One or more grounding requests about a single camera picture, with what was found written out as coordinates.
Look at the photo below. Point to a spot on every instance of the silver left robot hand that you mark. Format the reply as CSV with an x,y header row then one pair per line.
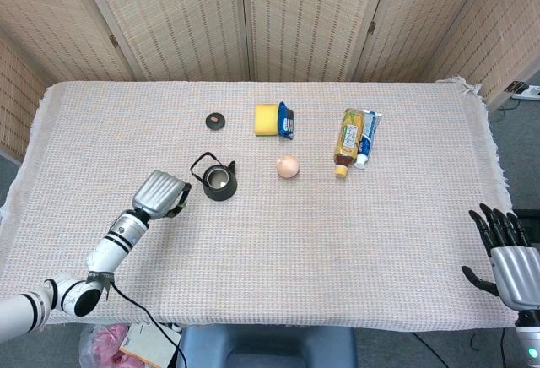
x,y
158,193

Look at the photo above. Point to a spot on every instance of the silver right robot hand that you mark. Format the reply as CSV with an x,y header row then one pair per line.
x,y
516,275

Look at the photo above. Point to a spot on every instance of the pyramid tea bag with tag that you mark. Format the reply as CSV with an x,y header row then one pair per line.
x,y
181,207

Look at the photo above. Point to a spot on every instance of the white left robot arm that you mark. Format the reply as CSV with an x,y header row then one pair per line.
x,y
111,245

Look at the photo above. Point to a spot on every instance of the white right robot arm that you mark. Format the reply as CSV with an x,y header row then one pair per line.
x,y
529,342

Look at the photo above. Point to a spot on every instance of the black teapot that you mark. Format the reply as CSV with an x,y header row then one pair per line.
x,y
219,193

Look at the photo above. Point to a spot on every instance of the black teapot lid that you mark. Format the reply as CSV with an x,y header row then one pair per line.
x,y
215,121

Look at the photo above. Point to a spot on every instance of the pink plastic bag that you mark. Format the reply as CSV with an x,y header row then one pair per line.
x,y
103,340

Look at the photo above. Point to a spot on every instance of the tea bottle with yellow cap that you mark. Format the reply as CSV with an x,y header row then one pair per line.
x,y
349,138

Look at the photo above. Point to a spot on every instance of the yellow sponge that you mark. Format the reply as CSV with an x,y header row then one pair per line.
x,y
266,120

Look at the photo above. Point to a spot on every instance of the peach ball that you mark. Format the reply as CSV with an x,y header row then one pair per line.
x,y
288,167

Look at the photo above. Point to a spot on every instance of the checked woven tablecloth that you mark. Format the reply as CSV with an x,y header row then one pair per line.
x,y
295,237

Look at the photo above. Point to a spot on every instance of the blue cookie packet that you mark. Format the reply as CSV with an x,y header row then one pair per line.
x,y
286,122

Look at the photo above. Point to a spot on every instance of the beige notebook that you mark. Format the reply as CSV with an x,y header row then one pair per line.
x,y
147,342

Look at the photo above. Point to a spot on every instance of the brass screen hinge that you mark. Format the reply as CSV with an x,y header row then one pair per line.
x,y
372,27
113,40

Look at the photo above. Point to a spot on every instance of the woven folding screen panel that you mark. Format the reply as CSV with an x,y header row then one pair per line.
x,y
426,17
177,17
312,17
502,34
17,98
50,17

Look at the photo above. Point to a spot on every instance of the white power strip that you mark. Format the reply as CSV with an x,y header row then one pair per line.
x,y
532,91

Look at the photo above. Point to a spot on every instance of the blue grey seat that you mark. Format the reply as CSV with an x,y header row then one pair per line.
x,y
270,342

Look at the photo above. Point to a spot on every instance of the white blue toothpaste tube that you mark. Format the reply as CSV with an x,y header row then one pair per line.
x,y
367,140

